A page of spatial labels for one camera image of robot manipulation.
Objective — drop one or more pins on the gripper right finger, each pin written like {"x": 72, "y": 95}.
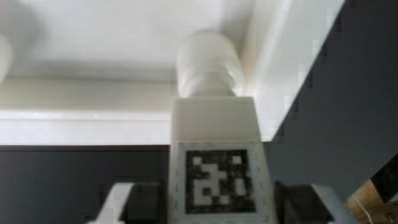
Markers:
{"x": 342, "y": 216}

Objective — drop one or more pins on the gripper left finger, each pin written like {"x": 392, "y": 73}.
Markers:
{"x": 113, "y": 208}

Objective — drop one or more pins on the white leg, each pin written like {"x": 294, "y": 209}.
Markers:
{"x": 219, "y": 179}

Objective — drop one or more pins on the white square tabletop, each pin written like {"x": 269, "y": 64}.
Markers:
{"x": 88, "y": 63}

